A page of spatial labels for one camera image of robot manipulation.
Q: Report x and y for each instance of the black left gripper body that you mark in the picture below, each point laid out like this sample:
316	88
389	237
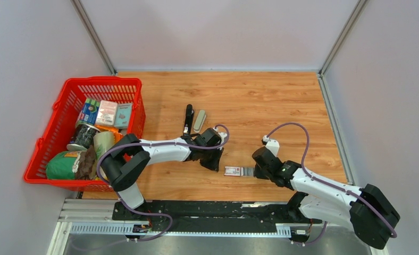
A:
210	159

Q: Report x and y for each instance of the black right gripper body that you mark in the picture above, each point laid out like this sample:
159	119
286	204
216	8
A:
261	173

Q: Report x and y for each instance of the red white staple box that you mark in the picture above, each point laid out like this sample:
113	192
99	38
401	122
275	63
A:
233	171

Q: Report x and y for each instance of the black stapler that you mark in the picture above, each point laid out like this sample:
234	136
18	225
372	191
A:
189	117

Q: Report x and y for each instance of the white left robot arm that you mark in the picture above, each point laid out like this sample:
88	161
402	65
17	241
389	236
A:
122	164

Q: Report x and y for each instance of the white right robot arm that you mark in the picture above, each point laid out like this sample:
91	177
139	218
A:
365	211

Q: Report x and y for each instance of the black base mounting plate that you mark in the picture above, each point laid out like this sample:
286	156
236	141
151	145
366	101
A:
212	216

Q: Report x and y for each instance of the teal sponge pack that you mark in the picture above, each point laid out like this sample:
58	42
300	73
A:
123	114

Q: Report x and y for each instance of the pink sponge pack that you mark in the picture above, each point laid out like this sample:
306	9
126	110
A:
106	113

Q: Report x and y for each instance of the blue green scrubber pack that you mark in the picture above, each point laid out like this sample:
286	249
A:
88	113

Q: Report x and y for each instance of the dark glass jar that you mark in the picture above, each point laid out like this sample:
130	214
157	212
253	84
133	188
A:
82	138

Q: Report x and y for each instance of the green snack bag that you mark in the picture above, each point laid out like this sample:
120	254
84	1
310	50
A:
65	165

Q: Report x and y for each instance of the red plastic shopping basket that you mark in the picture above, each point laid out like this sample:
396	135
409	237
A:
60	127

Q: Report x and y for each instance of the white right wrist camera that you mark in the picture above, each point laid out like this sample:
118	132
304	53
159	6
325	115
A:
272	145

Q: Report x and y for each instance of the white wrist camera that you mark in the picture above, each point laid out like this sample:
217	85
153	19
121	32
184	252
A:
222	135
272	145

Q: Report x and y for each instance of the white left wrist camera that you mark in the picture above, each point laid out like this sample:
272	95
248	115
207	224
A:
222	135

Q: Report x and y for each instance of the aluminium slotted cable rail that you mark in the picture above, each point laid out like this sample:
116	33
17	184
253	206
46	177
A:
281	231

